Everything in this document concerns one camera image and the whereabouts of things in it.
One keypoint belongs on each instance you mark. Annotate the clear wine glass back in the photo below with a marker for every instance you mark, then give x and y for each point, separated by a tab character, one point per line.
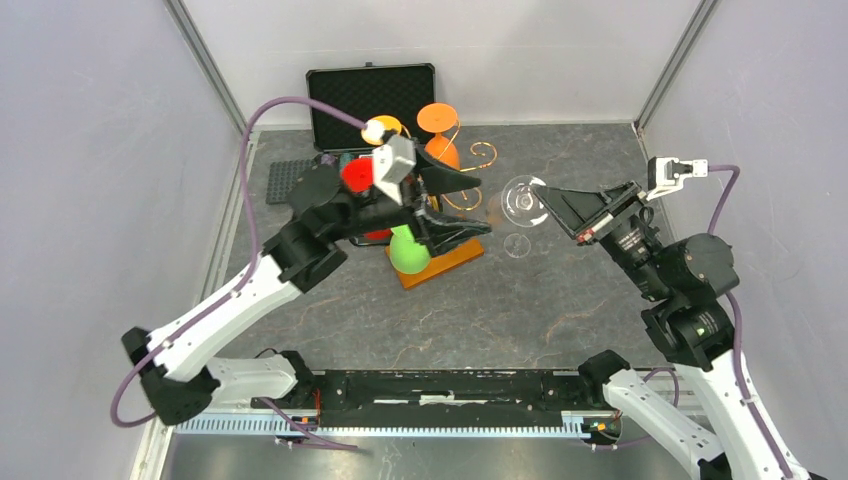
517	205

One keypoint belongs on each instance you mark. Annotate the orange wine glass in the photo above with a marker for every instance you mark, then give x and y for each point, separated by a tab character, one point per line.
442	121

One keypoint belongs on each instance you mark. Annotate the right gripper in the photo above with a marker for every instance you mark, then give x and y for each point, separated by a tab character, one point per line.
574	208

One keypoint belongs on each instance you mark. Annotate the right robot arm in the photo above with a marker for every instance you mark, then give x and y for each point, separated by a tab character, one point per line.
694	322

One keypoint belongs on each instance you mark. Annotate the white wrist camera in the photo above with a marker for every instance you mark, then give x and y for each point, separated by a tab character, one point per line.
392	162
667	175

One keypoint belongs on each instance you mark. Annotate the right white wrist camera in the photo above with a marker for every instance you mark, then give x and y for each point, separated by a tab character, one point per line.
667	175

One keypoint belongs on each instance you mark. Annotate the red wine glass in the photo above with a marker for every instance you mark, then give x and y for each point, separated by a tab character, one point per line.
358	176

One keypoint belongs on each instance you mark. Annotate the black poker chip case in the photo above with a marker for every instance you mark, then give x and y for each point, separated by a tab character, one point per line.
365	92

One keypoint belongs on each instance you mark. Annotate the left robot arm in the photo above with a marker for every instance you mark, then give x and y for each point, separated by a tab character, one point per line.
179	365

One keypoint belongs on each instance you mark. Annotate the orange wooden rack base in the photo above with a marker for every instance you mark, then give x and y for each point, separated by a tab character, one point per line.
440	265

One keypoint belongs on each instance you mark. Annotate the gold wire glass rack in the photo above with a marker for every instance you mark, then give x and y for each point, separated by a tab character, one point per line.
489	154

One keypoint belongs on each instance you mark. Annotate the green wine glass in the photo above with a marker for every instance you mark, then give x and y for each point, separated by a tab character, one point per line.
406	255

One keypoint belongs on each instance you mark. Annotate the yellow wine glass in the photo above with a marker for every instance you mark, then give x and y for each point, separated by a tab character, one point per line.
377	127

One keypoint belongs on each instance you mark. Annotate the clear wine glass front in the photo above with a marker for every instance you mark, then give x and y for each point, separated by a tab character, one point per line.
517	245

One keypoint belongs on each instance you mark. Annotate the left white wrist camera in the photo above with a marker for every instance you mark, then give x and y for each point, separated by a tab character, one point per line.
392	162

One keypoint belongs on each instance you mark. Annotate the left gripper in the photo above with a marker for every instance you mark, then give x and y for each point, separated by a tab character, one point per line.
437	232

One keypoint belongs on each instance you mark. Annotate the white slotted cable duct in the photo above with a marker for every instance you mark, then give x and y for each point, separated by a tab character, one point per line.
270	424

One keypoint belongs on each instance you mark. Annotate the clear wine glass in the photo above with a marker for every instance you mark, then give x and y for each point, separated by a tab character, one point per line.
517	205
517	245

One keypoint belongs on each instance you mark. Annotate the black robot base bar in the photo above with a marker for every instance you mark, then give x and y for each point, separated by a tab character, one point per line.
438	398

